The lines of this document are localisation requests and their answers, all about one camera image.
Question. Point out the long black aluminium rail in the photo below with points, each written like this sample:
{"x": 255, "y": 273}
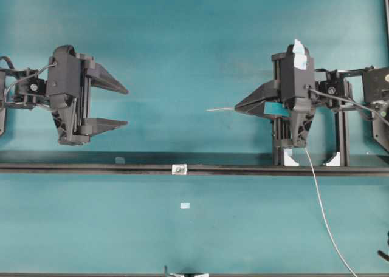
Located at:
{"x": 192, "y": 169}

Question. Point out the black aluminium frame stand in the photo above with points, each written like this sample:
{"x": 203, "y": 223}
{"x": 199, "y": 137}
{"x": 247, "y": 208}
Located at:
{"x": 282, "y": 154}

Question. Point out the small pale tape patch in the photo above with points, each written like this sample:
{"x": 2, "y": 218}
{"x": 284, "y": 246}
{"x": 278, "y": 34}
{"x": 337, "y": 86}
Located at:
{"x": 185, "y": 206}

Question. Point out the black post at right edge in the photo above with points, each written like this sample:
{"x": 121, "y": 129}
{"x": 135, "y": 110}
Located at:
{"x": 386, "y": 11}

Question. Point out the silver metal fitting on rail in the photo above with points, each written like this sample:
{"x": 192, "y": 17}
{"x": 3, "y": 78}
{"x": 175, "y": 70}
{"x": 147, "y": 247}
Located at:
{"x": 179, "y": 169}

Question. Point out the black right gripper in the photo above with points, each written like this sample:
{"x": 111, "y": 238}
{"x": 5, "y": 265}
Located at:
{"x": 289, "y": 92}

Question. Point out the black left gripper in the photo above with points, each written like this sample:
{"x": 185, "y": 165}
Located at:
{"x": 63, "y": 89}

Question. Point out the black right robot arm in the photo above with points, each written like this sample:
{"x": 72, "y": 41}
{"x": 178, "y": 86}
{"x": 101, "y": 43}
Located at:
{"x": 364, "y": 90}

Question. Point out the black rail at bottom edge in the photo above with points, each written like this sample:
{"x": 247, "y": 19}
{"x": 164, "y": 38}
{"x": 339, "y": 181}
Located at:
{"x": 165, "y": 273}

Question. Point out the light blue tape on gripper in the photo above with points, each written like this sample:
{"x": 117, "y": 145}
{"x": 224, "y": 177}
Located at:
{"x": 300, "y": 58}

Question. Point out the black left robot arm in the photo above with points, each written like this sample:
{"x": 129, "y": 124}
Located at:
{"x": 26, "y": 89}

